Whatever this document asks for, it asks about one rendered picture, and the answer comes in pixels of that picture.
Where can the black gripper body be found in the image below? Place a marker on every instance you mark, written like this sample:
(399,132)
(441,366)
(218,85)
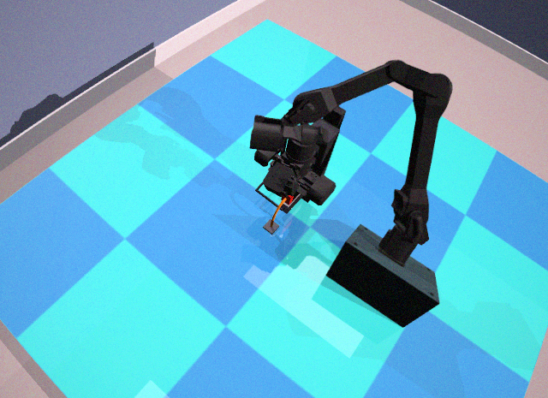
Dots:
(319,188)

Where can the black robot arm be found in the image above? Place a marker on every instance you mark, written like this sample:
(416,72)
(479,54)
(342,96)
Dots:
(431,95)

